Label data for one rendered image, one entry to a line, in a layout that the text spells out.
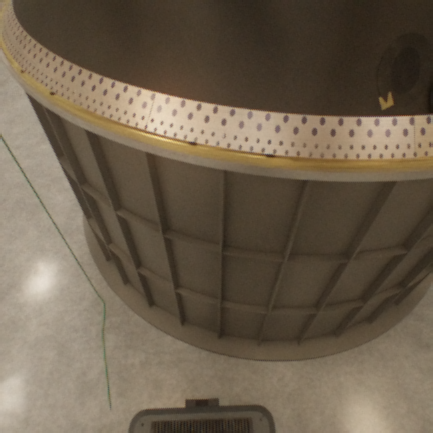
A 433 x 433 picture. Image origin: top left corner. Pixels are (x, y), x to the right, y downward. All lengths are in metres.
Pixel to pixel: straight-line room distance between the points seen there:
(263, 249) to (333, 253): 0.21
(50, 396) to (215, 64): 1.54
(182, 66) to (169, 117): 0.11
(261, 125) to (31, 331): 1.58
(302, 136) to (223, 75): 0.20
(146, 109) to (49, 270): 1.47
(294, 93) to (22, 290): 1.76
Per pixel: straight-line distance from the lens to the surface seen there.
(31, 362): 1.88
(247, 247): 0.99
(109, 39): 0.86
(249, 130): 0.70
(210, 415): 1.37
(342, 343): 1.78
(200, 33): 0.74
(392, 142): 0.77
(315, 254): 1.03
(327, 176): 0.71
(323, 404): 1.71
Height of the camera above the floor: 1.62
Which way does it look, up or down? 51 degrees down
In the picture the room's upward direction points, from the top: straight up
